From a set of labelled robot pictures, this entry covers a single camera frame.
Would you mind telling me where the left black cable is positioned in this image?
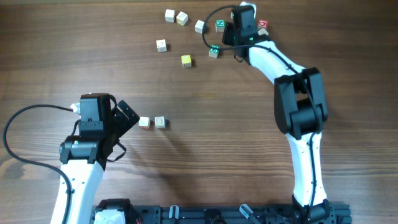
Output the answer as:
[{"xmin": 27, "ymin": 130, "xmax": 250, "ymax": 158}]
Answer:
[{"xmin": 2, "ymin": 104, "xmax": 75, "ymax": 224}]

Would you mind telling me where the white block red letter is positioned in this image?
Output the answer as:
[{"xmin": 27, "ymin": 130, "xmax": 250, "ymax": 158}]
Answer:
[{"xmin": 139, "ymin": 116, "xmax": 150, "ymax": 129}]

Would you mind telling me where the green Z block lower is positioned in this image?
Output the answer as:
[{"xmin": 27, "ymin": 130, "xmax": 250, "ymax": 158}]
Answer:
[{"xmin": 209, "ymin": 45, "xmax": 220, "ymax": 58}]

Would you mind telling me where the green Z block upper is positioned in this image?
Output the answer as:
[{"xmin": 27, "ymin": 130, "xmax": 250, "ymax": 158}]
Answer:
[{"xmin": 215, "ymin": 20, "xmax": 226, "ymax": 32}]

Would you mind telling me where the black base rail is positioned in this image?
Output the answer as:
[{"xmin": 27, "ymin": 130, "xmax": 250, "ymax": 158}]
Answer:
[{"xmin": 90, "ymin": 198, "xmax": 352, "ymax": 224}]

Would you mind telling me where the right black cable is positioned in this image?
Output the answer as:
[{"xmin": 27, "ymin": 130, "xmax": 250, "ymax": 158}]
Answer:
[{"xmin": 201, "ymin": 4, "xmax": 318, "ymax": 215}]

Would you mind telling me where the yellow top block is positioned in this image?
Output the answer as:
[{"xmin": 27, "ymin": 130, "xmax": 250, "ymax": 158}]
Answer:
[{"xmin": 181, "ymin": 55, "xmax": 192, "ymax": 68}]

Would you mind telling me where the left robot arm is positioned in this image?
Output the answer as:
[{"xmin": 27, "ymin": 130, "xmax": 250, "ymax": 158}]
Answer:
[{"xmin": 51, "ymin": 93, "xmax": 140, "ymax": 223}]

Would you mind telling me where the white block blue side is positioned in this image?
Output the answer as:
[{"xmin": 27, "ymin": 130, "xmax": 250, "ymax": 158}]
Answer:
[{"xmin": 195, "ymin": 20, "xmax": 205, "ymax": 34}]

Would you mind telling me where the red O block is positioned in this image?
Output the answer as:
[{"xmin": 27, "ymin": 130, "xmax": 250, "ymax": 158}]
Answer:
[{"xmin": 257, "ymin": 19, "xmax": 269, "ymax": 30}]

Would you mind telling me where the white block faint drawing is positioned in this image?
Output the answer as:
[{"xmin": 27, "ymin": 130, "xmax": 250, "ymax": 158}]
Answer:
[{"xmin": 154, "ymin": 116, "xmax": 167, "ymax": 128}]

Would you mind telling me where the black cable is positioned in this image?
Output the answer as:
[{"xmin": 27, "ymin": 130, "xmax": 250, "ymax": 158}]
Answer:
[
  {"xmin": 201, "ymin": 4, "xmax": 318, "ymax": 215},
  {"xmin": 2, "ymin": 104, "xmax": 75, "ymax": 224}
]

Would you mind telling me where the plain white block top-left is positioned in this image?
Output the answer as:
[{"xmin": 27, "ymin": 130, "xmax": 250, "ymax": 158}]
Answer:
[{"xmin": 165, "ymin": 9, "xmax": 175, "ymax": 22}]

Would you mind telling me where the white block red edge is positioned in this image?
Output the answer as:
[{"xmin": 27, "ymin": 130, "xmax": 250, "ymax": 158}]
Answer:
[{"xmin": 258, "ymin": 28, "xmax": 269, "ymax": 35}]

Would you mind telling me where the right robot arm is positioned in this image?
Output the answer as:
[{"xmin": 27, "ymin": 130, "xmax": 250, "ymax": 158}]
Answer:
[{"xmin": 223, "ymin": 2, "xmax": 329, "ymax": 223}]

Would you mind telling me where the white block dotted left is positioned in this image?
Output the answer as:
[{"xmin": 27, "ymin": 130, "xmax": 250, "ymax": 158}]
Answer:
[{"xmin": 156, "ymin": 39, "xmax": 167, "ymax": 52}]

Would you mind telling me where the green z block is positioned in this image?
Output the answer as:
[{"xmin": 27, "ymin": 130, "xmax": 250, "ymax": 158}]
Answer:
[
  {"xmin": 209, "ymin": 45, "xmax": 220, "ymax": 58},
  {"xmin": 215, "ymin": 20, "xmax": 226, "ymax": 32}
]

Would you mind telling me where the white block yellow side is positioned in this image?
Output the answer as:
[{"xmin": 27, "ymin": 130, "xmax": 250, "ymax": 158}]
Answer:
[{"xmin": 176, "ymin": 11, "xmax": 188, "ymax": 26}]

